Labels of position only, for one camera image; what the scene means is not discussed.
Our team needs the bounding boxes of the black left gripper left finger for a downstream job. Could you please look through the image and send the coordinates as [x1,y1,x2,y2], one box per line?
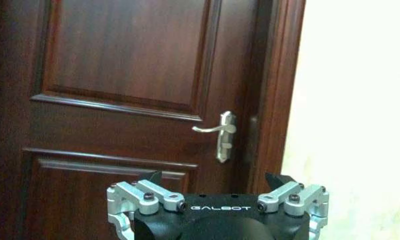
[107,170,187,240]

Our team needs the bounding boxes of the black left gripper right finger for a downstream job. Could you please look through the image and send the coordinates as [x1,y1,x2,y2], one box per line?
[256,172,331,240]

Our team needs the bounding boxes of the dark brown wooden door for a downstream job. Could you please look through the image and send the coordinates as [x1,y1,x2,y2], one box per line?
[0,0,271,240]

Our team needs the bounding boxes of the silver door lever handle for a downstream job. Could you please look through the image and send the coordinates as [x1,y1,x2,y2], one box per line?
[191,110,238,164]

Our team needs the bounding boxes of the dark brown door frame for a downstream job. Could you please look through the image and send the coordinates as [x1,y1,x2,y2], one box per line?
[246,0,307,193]

